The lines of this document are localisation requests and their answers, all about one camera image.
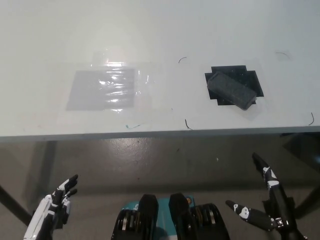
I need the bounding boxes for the grey rectangular paper patch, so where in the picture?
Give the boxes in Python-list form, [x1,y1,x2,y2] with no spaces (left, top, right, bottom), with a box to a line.
[65,68,136,112]

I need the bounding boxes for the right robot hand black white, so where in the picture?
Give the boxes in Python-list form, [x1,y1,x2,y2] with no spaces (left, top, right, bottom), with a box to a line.
[225,152,310,240]

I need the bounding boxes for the dark grey whiteboard eraser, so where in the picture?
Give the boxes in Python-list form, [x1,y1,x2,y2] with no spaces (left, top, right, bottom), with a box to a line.
[206,71,258,111]

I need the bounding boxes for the robot body black teal blocks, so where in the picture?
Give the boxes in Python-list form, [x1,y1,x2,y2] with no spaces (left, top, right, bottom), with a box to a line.
[114,192,231,240]

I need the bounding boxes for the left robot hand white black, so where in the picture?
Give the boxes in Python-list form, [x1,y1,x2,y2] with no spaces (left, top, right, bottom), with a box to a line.
[22,174,79,240]

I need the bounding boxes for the black stepped tape patch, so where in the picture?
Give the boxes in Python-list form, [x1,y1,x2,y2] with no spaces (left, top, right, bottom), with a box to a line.
[204,65,265,107]

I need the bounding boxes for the clear plastic film sheet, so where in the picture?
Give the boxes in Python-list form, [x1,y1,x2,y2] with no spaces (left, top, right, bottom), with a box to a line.
[58,51,173,126]

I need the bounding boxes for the grey vertical table leg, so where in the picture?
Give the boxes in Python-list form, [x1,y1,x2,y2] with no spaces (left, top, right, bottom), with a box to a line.
[36,141,57,195]

